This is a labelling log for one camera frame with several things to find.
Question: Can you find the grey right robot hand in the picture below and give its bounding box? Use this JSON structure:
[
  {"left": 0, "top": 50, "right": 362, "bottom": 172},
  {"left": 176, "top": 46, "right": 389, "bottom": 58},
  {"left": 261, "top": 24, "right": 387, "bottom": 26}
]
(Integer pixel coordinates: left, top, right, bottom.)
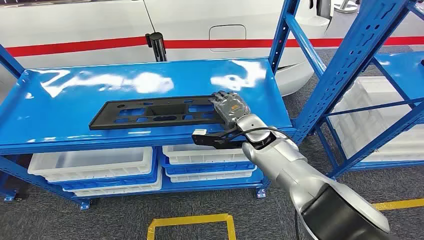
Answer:
[{"left": 207, "top": 91, "right": 252, "bottom": 131}]

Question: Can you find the black plastic panel part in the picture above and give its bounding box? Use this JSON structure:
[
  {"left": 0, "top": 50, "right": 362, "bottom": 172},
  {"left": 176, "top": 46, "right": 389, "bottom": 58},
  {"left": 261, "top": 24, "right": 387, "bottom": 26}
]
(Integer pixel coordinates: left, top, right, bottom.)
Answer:
[{"left": 88, "top": 95, "right": 229, "bottom": 131}]

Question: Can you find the blue metal shelf rack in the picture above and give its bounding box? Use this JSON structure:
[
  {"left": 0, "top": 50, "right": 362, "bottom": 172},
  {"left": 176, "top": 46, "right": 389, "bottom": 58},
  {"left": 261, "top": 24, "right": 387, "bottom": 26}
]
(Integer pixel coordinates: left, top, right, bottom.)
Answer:
[
  {"left": 0, "top": 0, "right": 413, "bottom": 212},
  {"left": 313, "top": 49, "right": 424, "bottom": 180}
]

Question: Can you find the red barrier belt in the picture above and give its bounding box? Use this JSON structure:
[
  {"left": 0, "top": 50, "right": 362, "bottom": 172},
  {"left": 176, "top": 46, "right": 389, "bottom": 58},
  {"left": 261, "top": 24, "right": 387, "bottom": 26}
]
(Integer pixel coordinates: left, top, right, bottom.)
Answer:
[
  {"left": 4, "top": 35, "right": 148, "bottom": 58},
  {"left": 163, "top": 35, "right": 424, "bottom": 50}
]

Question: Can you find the yellow floor tape marking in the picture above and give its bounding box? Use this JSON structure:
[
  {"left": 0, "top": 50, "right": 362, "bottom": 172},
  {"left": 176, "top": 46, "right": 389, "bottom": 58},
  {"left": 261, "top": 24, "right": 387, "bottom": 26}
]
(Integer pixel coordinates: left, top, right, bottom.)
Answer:
[
  {"left": 372, "top": 198, "right": 424, "bottom": 212},
  {"left": 146, "top": 213, "right": 237, "bottom": 240}
]

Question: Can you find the white car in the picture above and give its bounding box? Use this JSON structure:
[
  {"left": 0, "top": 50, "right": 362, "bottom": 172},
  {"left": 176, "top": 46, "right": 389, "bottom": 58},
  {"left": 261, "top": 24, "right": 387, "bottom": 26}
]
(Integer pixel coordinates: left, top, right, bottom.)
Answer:
[{"left": 0, "top": 0, "right": 424, "bottom": 99}]

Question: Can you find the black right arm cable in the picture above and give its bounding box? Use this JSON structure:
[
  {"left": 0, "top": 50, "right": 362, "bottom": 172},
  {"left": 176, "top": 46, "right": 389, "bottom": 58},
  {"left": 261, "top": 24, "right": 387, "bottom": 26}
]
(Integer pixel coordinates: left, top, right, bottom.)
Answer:
[{"left": 215, "top": 126, "right": 297, "bottom": 147}]

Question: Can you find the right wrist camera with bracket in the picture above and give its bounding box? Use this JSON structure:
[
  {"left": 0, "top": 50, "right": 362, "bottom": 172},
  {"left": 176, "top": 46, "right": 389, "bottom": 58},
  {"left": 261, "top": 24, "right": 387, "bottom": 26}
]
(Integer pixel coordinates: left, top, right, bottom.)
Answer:
[{"left": 191, "top": 128, "right": 248, "bottom": 151}]

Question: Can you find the black stanchion post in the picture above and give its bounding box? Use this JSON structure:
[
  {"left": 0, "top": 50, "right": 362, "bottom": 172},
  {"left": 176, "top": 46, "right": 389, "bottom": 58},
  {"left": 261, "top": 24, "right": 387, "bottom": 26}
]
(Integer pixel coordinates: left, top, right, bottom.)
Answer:
[{"left": 145, "top": 32, "right": 168, "bottom": 63}]

